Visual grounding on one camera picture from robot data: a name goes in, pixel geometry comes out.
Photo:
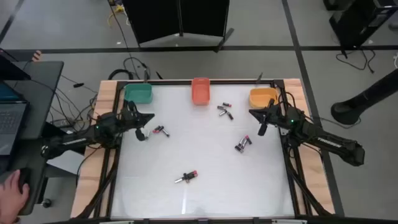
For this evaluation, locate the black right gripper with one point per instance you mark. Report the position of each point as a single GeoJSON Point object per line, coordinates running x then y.
{"type": "Point", "coordinates": [278, 117]}

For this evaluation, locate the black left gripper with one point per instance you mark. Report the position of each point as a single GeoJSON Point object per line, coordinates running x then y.
{"type": "Point", "coordinates": [130, 119]}

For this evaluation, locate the red and black battery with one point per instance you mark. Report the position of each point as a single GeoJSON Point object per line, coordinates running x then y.
{"type": "Point", "coordinates": [248, 139]}
{"type": "Point", "coordinates": [157, 129]}
{"type": "Point", "coordinates": [227, 104]}

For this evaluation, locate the orange plastic bin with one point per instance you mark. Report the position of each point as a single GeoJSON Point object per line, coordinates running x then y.
{"type": "Point", "coordinates": [200, 91]}

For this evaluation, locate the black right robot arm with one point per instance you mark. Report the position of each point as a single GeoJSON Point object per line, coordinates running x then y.
{"type": "Point", "coordinates": [329, 141]}

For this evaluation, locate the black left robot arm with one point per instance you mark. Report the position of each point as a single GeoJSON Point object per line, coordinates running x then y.
{"type": "Point", "coordinates": [74, 141]}

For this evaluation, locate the yellow plastic bin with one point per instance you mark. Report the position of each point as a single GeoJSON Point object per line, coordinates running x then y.
{"type": "Point", "coordinates": [259, 97]}

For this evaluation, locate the teal plastic bin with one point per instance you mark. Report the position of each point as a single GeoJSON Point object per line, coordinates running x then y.
{"type": "Point", "coordinates": [138, 93]}

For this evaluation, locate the black clamp lever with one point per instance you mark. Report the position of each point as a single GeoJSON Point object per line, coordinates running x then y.
{"type": "Point", "coordinates": [145, 77]}
{"type": "Point", "coordinates": [259, 79]}

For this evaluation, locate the small black floor object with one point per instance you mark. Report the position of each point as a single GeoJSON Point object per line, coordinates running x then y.
{"type": "Point", "coordinates": [78, 85]}

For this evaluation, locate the white sheet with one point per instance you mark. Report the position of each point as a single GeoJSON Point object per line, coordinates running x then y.
{"type": "Point", "coordinates": [66, 161]}

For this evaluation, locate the black cylindrical stand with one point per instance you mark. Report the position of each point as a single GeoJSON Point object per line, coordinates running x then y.
{"type": "Point", "coordinates": [345, 112]}

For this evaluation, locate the black desk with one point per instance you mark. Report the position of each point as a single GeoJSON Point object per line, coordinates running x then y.
{"type": "Point", "coordinates": [43, 93]}

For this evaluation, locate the black folding screen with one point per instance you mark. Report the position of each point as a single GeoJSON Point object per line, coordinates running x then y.
{"type": "Point", "coordinates": [155, 18]}

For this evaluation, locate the black caster wheel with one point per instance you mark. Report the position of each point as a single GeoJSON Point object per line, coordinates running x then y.
{"type": "Point", "coordinates": [46, 203]}

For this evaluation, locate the orange white striped object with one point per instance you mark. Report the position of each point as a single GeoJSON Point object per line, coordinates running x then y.
{"type": "Point", "coordinates": [36, 56]}

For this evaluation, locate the black computer mouse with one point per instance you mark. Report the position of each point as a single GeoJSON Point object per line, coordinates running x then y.
{"type": "Point", "coordinates": [25, 177]}

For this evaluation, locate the dark laptop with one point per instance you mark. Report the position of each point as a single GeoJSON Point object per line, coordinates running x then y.
{"type": "Point", "coordinates": [11, 124]}

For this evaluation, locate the black equipment cabinet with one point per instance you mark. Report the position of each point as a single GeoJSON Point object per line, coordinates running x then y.
{"type": "Point", "coordinates": [357, 21]}

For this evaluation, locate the black flat panel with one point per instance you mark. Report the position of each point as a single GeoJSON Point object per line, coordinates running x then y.
{"type": "Point", "coordinates": [9, 70]}

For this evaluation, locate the person's hand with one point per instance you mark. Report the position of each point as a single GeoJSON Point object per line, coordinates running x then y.
{"type": "Point", "coordinates": [12, 199]}

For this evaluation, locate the black aluminium table frame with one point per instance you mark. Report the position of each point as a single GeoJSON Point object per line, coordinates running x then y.
{"type": "Point", "coordinates": [174, 82]}

